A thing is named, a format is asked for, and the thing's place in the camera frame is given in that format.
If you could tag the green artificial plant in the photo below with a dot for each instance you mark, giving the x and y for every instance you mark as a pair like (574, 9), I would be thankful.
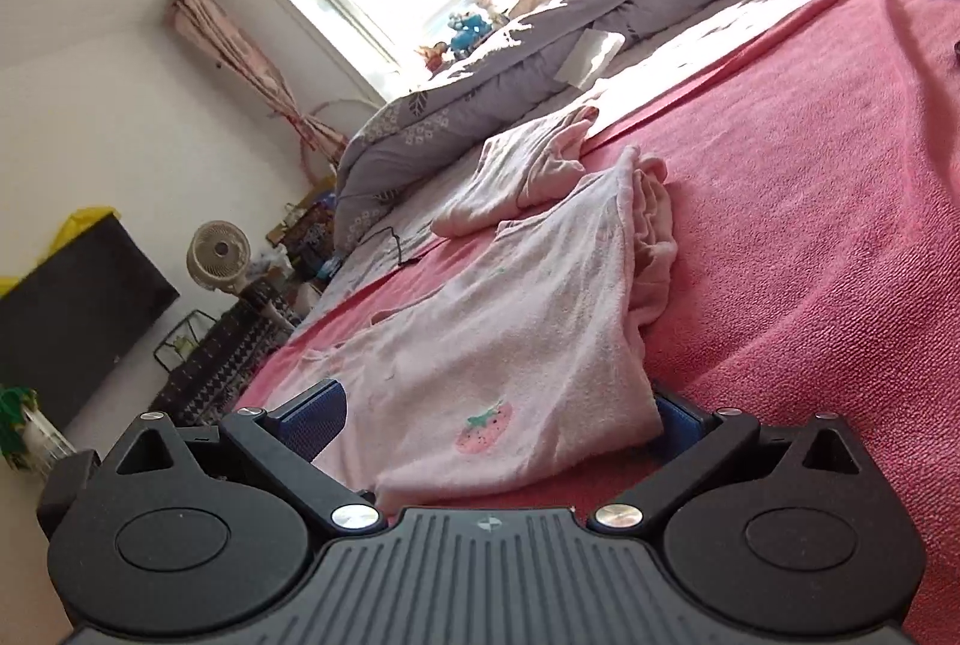
(15, 424)

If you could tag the light pink folded garment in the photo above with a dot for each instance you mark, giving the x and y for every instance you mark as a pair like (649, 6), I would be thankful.
(510, 180)

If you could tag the white grid panel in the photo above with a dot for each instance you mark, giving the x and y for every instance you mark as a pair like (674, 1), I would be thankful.
(49, 439)

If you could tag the pink bed blanket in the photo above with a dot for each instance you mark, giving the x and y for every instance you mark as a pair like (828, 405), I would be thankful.
(825, 202)

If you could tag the white paper sheet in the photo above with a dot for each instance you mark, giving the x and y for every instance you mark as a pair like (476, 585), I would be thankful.
(592, 58)

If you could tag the pink strawberry pajama top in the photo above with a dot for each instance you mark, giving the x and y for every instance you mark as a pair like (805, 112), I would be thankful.
(510, 330)

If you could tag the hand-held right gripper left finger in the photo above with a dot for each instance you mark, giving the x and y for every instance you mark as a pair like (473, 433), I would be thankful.
(315, 416)

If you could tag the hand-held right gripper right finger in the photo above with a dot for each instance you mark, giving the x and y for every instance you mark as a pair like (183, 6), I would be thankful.
(686, 424)

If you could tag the yellow cloth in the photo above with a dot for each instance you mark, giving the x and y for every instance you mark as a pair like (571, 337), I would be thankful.
(82, 221)

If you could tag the light pink pants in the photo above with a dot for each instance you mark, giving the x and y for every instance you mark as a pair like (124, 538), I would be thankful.
(652, 240)

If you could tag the grey bed sheet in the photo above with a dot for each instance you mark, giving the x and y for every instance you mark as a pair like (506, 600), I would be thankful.
(750, 7)

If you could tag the orange plush toy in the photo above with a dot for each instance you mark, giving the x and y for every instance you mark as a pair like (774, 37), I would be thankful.
(433, 56)

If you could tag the black patterned cloth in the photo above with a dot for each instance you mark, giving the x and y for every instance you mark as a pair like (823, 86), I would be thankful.
(217, 367)

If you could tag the round white hoop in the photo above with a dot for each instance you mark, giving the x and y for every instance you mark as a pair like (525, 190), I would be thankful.
(337, 112)

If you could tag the white bunny plush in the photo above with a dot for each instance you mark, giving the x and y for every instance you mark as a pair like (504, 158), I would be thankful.
(484, 0)

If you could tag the blue plush toy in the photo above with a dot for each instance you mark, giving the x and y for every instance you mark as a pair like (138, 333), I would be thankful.
(469, 30)

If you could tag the black wall television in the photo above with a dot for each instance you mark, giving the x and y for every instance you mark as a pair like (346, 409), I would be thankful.
(75, 330)

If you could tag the beige table fan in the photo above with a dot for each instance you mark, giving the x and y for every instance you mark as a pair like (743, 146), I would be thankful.
(219, 255)

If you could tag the pink patterned curtain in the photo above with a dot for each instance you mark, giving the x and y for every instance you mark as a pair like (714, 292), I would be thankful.
(225, 37)

